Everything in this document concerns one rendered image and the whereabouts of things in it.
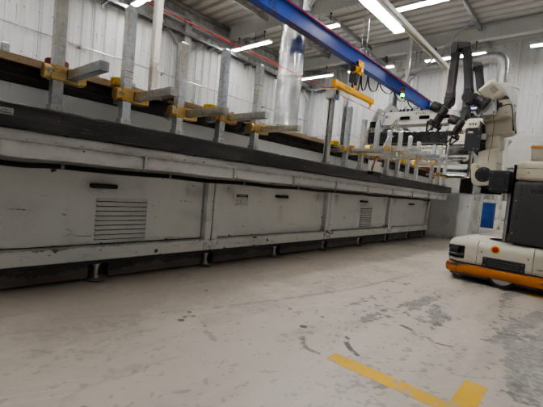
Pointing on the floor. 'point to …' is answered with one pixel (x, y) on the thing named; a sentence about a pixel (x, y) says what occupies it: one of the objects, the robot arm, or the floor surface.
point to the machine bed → (169, 203)
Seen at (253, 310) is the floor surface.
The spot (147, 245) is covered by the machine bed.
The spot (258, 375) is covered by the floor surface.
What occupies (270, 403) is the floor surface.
